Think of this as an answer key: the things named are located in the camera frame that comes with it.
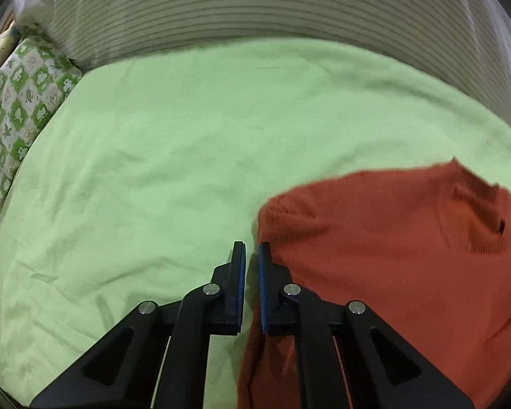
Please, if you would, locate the light green bed sheet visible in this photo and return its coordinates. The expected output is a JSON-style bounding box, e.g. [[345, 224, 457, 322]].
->
[[0, 38, 511, 407]]

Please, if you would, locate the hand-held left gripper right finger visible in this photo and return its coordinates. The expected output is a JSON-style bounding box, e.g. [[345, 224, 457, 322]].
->
[[257, 242, 474, 409]]

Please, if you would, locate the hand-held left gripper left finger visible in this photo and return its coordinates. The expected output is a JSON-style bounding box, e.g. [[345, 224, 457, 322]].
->
[[29, 241, 248, 409]]

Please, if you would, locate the orange knit sweater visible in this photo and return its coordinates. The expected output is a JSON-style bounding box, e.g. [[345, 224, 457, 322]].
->
[[236, 157, 511, 409]]

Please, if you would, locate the grey striped bed cushion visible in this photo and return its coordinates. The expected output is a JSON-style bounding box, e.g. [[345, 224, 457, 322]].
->
[[47, 0, 511, 141]]

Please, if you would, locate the green checkered patterned pillow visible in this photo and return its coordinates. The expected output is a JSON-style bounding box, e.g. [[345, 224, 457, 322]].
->
[[0, 34, 83, 237]]

